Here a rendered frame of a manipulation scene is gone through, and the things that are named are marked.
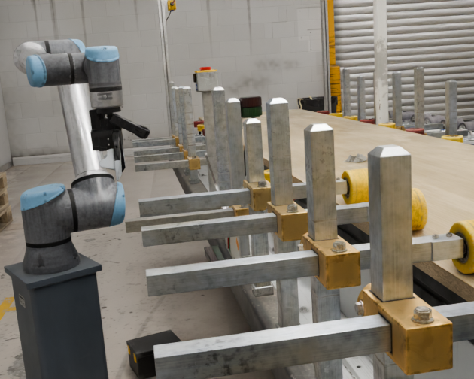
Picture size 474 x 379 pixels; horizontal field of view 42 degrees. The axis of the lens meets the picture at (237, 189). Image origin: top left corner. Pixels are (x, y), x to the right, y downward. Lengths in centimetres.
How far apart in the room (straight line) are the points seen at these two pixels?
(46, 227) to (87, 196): 17
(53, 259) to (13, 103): 753
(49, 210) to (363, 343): 158
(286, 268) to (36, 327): 139
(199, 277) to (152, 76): 851
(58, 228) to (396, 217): 159
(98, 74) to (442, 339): 131
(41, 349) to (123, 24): 753
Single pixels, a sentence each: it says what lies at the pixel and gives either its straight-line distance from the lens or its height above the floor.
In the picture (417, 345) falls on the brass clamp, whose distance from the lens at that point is 65.
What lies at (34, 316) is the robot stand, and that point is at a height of 48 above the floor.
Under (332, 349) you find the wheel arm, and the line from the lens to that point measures 66.
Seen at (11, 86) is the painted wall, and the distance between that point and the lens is 960.
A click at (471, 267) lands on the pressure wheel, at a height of 92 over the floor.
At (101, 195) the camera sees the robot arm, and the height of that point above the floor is 83.
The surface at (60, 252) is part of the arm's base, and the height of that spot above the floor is 66.
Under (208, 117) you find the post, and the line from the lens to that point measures 214.
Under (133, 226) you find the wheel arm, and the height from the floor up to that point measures 85.
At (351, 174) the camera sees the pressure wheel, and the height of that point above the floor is 97.
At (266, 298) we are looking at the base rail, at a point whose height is 70.
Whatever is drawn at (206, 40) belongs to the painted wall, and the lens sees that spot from 935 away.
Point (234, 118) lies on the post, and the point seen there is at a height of 110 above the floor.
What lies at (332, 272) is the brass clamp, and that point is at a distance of 87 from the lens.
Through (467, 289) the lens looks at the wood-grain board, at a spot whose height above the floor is 89.
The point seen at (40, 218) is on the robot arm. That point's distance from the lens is 213.
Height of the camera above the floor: 123
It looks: 11 degrees down
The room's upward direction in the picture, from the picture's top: 4 degrees counter-clockwise
